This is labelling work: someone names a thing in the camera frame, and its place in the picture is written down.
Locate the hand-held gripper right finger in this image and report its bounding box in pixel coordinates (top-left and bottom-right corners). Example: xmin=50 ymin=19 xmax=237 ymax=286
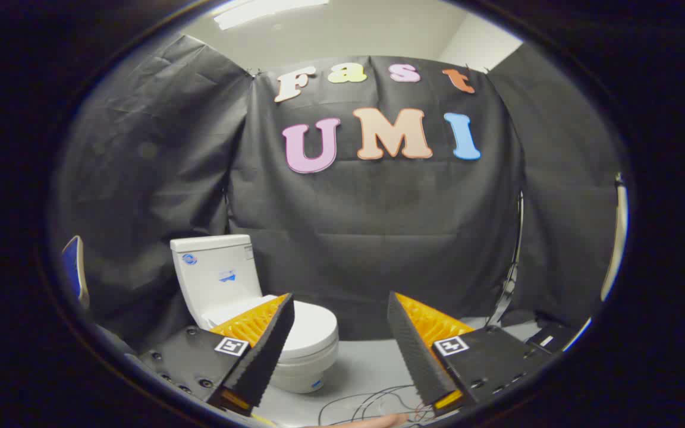
xmin=387 ymin=291 xmax=552 ymax=417

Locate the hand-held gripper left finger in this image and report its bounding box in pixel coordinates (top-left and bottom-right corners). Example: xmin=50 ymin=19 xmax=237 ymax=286
xmin=134 ymin=292 xmax=296 ymax=417

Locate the white toilet lid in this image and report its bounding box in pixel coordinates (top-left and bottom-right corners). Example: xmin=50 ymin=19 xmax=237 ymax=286
xmin=203 ymin=295 xmax=340 ymax=361

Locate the white toilet seat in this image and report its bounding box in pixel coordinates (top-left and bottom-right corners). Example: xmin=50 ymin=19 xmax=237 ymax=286
xmin=280 ymin=345 xmax=340 ymax=368

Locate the white toilet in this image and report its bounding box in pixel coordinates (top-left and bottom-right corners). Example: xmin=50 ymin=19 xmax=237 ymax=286
xmin=170 ymin=234 xmax=340 ymax=394

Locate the black backdrop cloth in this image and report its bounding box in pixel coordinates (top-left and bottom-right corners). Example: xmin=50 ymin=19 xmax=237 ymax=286
xmin=51 ymin=33 xmax=623 ymax=351

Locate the black floor box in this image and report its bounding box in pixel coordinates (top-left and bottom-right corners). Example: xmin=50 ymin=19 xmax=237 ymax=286
xmin=526 ymin=323 xmax=582 ymax=353

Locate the blue chair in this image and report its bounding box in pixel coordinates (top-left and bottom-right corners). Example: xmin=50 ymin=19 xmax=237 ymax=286
xmin=61 ymin=235 xmax=90 ymax=311

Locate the black floor cable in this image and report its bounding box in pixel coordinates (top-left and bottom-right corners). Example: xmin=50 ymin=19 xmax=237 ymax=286
xmin=318 ymin=385 xmax=438 ymax=426

